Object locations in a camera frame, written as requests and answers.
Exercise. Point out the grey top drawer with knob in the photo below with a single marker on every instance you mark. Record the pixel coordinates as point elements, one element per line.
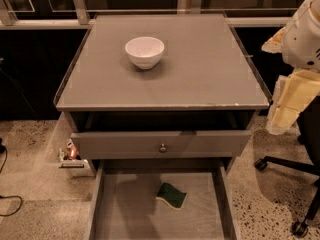
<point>160,144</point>

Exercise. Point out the grey drawer cabinet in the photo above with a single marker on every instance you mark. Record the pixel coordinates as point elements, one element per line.
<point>203,82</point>

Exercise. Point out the metal railing frame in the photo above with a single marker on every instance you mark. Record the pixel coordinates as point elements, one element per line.
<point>37,14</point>

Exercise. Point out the white ceramic bowl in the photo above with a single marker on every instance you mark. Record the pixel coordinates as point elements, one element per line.
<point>145,52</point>

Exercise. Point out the open grey middle drawer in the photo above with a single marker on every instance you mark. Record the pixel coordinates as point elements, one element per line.
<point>124,204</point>

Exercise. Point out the green and yellow sponge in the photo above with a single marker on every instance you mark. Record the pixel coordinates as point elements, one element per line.
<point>171,196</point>

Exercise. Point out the clear plastic side bin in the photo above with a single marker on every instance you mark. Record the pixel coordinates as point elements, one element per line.
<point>63,153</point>

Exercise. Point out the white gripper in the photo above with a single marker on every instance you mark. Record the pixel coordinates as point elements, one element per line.
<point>302,45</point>

